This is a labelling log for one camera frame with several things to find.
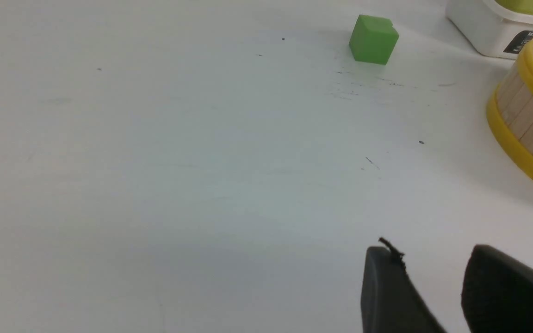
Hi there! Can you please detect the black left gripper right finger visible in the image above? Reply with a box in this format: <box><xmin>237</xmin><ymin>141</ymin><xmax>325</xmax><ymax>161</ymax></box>
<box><xmin>461</xmin><ymin>245</ymin><xmax>533</xmax><ymax>333</ymax></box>

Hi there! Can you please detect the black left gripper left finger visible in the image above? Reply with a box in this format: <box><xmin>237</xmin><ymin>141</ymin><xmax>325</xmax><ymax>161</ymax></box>
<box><xmin>361</xmin><ymin>237</ymin><xmax>445</xmax><ymax>333</ymax></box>

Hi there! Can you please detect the green foam cube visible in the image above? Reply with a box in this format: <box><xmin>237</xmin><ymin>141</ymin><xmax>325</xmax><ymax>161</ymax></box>
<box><xmin>349</xmin><ymin>15</ymin><xmax>399</xmax><ymax>65</ymax></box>

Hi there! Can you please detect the green lidded storage box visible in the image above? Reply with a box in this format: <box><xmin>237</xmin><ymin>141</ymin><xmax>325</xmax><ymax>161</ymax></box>
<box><xmin>446</xmin><ymin>0</ymin><xmax>533</xmax><ymax>59</ymax></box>

